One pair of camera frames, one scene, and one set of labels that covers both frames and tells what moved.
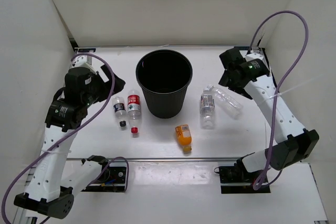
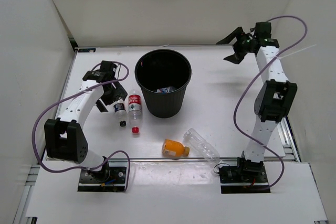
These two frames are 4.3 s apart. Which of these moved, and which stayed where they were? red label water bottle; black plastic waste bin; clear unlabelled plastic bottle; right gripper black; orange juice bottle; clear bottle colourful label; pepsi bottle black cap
Moved: clear bottle colourful label; orange juice bottle; clear unlabelled plastic bottle; right gripper black
Stayed: pepsi bottle black cap; red label water bottle; black plastic waste bin
